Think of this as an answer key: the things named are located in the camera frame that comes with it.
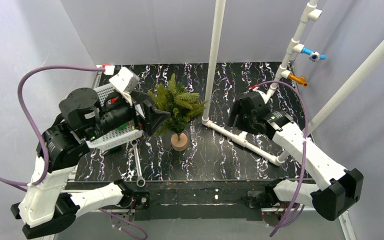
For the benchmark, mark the blue tap valve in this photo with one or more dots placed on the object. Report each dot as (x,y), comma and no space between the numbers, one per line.
(313,56)

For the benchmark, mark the small green christmas tree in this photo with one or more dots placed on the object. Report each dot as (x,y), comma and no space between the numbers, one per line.
(183,106)

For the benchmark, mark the white plastic basket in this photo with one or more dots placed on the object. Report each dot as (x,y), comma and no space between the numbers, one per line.
(115,137)

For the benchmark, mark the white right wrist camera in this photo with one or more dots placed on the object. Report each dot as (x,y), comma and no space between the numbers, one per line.
(265,95)

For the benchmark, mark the green glitter bauble ornament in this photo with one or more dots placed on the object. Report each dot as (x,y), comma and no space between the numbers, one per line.
(123,127)

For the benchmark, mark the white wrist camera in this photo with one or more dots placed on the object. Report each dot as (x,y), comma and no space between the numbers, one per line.
(265,95)
(124,81)

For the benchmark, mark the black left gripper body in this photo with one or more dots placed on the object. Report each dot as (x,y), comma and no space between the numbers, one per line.
(142,112)

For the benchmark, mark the black front mounting rail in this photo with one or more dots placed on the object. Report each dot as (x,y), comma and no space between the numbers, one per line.
(196,199)

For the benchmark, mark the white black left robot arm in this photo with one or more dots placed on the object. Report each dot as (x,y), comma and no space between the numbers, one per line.
(46,209)

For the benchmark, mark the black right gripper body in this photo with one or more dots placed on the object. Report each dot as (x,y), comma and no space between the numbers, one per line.
(239,112)

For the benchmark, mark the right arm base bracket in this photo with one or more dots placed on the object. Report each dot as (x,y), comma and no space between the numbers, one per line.
(271,213)

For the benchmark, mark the silver combination wrench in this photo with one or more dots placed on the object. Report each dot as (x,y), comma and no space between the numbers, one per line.
(140,182)

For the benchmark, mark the white PVC pipe frame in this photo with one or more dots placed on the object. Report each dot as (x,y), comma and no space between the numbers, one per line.
(310,13)

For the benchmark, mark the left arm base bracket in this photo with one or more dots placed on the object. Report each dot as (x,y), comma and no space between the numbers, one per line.
(133,199)

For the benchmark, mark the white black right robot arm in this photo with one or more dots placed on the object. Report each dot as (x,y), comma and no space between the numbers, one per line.
(335,188)

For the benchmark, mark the orange brass tap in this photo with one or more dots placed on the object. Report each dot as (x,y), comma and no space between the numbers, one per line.
(301,80)

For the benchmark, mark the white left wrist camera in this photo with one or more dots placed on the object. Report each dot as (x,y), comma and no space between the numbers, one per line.
(124,81)

